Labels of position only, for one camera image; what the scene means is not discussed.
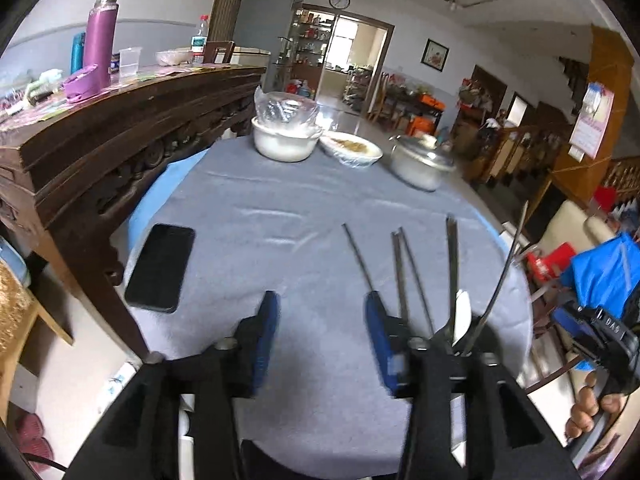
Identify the purple thermos lid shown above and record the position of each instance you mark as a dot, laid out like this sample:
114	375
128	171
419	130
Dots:
80	85

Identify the dark metal chopstick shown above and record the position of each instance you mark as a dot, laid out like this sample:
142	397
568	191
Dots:
452	270
505	270
357	257
399	275
417	285

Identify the white chest freezer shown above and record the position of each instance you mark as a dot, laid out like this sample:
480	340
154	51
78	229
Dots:
250	57

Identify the black smartphone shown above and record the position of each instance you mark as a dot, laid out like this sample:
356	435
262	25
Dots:
160	267

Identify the grey tablecloth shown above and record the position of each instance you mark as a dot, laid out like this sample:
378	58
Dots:
280	210

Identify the blue bottle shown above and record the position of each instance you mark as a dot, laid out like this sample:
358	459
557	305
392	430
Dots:
77	55

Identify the clear plastic cup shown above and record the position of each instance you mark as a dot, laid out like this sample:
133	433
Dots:
130	62

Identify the blue table cover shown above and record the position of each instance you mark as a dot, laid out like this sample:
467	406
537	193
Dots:
150	195

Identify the large white bowl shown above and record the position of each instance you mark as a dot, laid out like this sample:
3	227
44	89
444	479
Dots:
285	147

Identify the wall calendar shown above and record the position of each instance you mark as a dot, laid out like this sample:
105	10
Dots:
592	120

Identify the wrapped plate of food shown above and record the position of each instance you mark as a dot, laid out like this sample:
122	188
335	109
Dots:
352	150

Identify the purple thermos bottle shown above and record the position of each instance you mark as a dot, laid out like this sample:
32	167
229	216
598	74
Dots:
100	40

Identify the plastic wrapped bowl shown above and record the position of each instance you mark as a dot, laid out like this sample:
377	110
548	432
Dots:
285	107

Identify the wooden staircase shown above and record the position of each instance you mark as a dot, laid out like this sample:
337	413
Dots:
575	160

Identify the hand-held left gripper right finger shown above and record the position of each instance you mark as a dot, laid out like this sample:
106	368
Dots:
379	340

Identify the glass display cabinet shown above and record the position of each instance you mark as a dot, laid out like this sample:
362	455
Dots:
310	50

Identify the metal pot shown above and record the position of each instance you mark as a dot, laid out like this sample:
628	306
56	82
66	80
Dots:
417	177

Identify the blue plastic bag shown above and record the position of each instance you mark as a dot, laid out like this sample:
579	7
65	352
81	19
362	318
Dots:
600	270

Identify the pink slippers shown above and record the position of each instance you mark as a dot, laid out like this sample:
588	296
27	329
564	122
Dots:
30	437

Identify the metal pot lid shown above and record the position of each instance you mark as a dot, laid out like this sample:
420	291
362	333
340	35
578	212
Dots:
425	152

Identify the plastic water bottle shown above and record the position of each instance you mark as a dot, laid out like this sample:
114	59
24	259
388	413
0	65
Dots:
200	40

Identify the framed wall picture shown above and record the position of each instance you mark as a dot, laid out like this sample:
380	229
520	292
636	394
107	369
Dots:
434	55

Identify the woven seat wooden chair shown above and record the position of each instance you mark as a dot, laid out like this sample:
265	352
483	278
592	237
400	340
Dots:
12	310

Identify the orange crate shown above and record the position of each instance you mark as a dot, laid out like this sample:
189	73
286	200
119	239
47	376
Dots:
424	125

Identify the orange box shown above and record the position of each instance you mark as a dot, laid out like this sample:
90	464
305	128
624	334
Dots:
432	102

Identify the person's right hand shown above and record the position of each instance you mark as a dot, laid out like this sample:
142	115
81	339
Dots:
590	410

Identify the grey refrigerator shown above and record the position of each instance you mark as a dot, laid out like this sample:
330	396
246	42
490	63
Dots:
265	25

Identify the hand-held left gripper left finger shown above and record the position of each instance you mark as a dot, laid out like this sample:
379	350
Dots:
266	330

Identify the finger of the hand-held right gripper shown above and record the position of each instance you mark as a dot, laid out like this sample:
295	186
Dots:
567	319

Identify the carved wooden sideboard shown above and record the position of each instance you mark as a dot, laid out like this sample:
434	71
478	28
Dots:
100	125

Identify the small white bowl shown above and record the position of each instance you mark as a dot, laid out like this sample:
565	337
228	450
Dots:
172	57

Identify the beige chair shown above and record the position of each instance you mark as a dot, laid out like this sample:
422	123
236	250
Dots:
565	225

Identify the round wall clock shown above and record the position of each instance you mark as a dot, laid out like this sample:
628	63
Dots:
340	1

